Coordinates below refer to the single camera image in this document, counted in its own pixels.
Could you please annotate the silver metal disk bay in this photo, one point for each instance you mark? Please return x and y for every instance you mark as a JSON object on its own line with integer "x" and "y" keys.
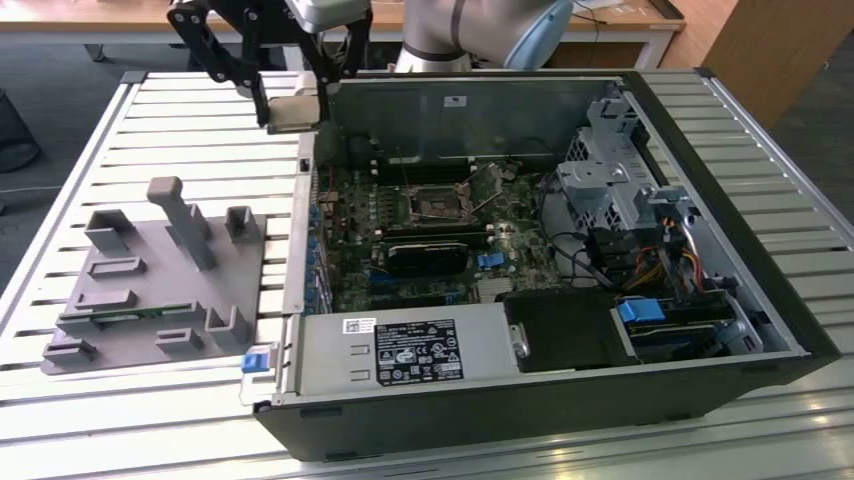
{"x": 594, "y": 195}

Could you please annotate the black graphics card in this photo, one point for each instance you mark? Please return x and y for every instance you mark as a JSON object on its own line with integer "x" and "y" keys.
{"x": 427, "y": 260}

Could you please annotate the black PC case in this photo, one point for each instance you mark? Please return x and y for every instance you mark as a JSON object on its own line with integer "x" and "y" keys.
{"x": 467, "y": 425}

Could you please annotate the metal locking lever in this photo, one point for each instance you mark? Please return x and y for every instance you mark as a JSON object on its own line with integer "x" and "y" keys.
{"x": 403, "y": 167}

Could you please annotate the silver chipset heatsink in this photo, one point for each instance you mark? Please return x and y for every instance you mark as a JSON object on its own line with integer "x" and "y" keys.
{"x": 497, "y": 290}

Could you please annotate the green RAM stick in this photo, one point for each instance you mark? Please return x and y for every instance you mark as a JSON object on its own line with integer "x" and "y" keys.
{"x": 154, "y": 312}

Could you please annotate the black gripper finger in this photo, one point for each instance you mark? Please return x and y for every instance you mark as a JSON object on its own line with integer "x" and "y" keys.
{"x": 359, "y": 45}
{"x": 201, "y": 40}

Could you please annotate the wooden desk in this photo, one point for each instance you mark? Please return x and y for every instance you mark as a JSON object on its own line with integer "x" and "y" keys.
{"x": 80, "y": 20}

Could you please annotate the black plastic shroud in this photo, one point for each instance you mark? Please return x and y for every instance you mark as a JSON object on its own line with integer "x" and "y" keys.
{"x": 567, "y": 330}

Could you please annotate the wooden cabinet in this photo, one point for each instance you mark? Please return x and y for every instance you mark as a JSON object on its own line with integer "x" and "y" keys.
{"x": 781, "y": 50}

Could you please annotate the green motherboard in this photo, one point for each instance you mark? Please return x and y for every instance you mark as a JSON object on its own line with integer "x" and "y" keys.
{"x": 521, "y": 240}

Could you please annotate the blue disk carrier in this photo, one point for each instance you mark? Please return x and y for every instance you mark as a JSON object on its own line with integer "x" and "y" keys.
{"x": 641, "y": 312}

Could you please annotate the blue board connector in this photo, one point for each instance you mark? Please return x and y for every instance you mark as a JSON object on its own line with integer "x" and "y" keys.
{"x": 490, "y": 260}

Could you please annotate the blue case latch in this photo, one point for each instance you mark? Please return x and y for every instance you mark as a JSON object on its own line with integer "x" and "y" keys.
{"x": 255, "y": 362}

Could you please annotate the grey power supply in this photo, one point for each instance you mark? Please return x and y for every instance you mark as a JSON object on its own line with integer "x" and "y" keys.
{"x": 321, "y": 350}

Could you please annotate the grey parts rack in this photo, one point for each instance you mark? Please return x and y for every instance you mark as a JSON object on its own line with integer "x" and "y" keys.
{"x": 167, "y": 280}

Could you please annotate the black RAM slot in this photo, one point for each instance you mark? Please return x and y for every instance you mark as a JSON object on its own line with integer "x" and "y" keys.
{"x": 434, "y": 239}
{"x": 434, "y": 231}
{"x": 421, "y": 164}
{"x": 434, "y": 175}

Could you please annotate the CPU socket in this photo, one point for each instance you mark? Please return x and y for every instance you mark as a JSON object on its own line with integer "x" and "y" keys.
{"x": 441, "y": 205}

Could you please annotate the silver square CPU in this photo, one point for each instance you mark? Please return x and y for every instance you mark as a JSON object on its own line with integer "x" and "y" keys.
{"x": 294, "y": 112}

